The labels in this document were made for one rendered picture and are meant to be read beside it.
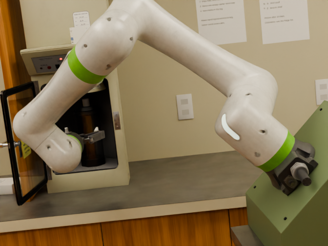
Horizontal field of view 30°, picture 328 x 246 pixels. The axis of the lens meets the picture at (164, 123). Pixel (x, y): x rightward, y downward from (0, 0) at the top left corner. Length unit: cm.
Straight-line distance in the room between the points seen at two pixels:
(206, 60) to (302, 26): 119
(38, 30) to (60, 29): 8
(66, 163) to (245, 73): 59
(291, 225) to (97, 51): 63
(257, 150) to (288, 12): 132
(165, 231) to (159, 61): 89
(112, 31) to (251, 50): 134
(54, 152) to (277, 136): 66
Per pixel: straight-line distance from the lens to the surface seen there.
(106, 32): 153
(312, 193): 151
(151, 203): 215
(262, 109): 159
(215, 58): 168
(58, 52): 226
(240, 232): 180
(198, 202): 212
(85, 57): 158
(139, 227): 218
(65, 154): 182
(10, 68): 232
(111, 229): 219
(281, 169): 158
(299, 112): 286
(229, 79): 169
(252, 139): 156
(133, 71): 277
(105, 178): 242
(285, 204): 158
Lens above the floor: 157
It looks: 10 degrees down
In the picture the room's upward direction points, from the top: 6 degrees counter-clockwise
